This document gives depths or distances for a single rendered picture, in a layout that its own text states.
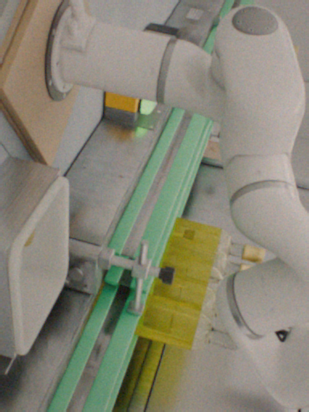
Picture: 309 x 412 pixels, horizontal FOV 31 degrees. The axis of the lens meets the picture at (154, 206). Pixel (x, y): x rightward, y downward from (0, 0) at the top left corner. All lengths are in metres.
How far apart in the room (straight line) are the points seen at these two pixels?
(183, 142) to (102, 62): 0.46
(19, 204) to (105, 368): 0.32
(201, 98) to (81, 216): 0.32
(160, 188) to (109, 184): 0.11
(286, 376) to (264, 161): 0.27
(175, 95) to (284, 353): 0.37
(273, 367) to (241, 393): 0.40
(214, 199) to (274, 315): 0.90
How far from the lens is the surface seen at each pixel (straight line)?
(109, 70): 0.81
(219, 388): 1.13
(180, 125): 1.28
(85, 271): 0.95
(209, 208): 1.52
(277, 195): 0.67
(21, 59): 0.74
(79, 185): 1.05
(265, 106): 0.65
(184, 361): 1.15
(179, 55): 0.80
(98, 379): 0.91
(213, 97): 0.80
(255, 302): 0.69
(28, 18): 0.75
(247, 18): 0.75
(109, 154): 1.13
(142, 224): 1.01
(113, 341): 0.95
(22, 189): 0.76
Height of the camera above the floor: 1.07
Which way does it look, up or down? 7 degrees down
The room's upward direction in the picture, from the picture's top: 105 degrees clockwise
